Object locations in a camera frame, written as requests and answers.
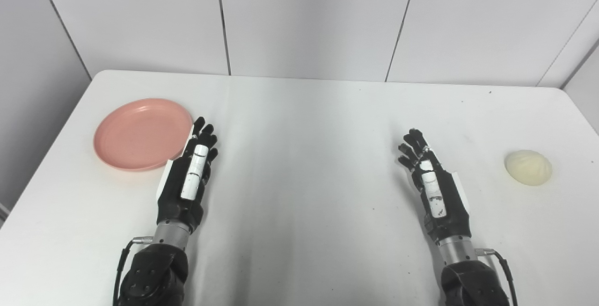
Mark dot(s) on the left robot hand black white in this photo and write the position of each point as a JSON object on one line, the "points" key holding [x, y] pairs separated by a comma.
{"points": [[180, 189]]}

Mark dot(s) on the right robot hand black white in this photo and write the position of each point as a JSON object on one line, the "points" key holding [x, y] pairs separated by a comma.
{"points": [[442, 203]]}

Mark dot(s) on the pink round plate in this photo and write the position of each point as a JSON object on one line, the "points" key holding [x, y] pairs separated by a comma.
{"points": [[142, 134]]}

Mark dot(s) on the white steamed bun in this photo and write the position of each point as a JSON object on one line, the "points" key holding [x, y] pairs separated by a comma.
{"points": [[528, 167]]}

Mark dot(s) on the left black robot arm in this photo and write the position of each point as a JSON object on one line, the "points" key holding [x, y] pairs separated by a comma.
{"points": [[157, 268]]}

